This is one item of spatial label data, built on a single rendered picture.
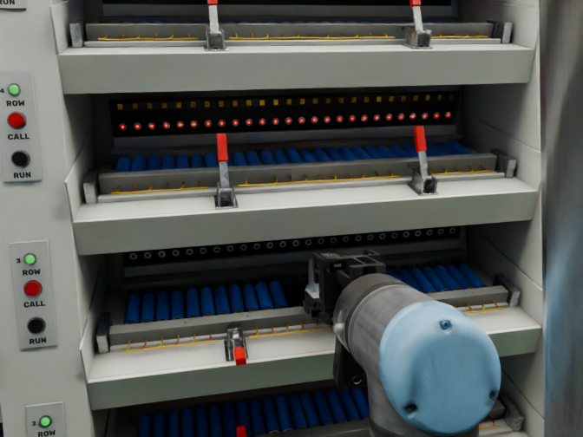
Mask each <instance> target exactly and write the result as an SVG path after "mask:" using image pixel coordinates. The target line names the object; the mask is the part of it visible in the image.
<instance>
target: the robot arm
mask: <svg viewBox="0 0 583 437"><path fill-rule="evenodd" d="M539 36H540V171H541V239H542V313H543V395H544V437H583V0H539ZM369 254H371V255H369ZM373 258H374V259H373ZM317 259H318V260H319V262H320V263H317ZM303 311H304V313H306V314H308V315H310V316H311V318H314V317H317V318H318V320H319V321H320V322H321V323H325V324H328V325H334V332H335V333H336V344H335V353H334V362H333V371H332V374H333V376H334V379H335V382H336V384H337V388H338V390H339V391H341V390H346V389H352V388H361V387H366V386H368V400H369V414H370V437H479V423H480V422H481V421H482V420H483V419H484V418H485V417H486V416H487V415H488V413H489V412H490V410H491V409H492V407H493V406H494V404H495V400H496V398H497V395H498V393H499V390H500V385H501V365H500V360H499V356H498V354H497V351H496V348H495V346H494V344H493V342H492V341H491V339H490V338H489V336H488V335H487V333H486V332H485V331H484V330H483V329H482V328H481V327H480V326H479V325H477V324H476V323H474V322H473V321H472V320H471V319H470V318H469V317H468V316H467V315H465V314H464V313H463V312H461V311H460V310H458V309H457V308H455V307H453V306H451V305H449V304H446V303H441V302H438V301H436V300H435V299H433V298H431V297H429V296H427V295H425V294H423V293H422V292H420V291H418V290H416V289H415V288H414V287H412V286H410V285H408V284H406V283H404V282H402V281H400V280H398V279H396V278H394V277H392V276H390V275H386V265H385V264H382V263H381V257H380V254H379V253H376V252H374V251H372V250H369V249H367V248H364V254H363V255H362V254H358V255H350V257H348V256H346V255H343V256H342V255H341V256H340V255H338V254H336V253H334V252H333V251H331V252H327V253H320V256H319V255H318V254H317V253H315V252H313V253H312V258H311V259H310V260H309V282H308V284H307V286H306V287H305V300H303Z"/></svg>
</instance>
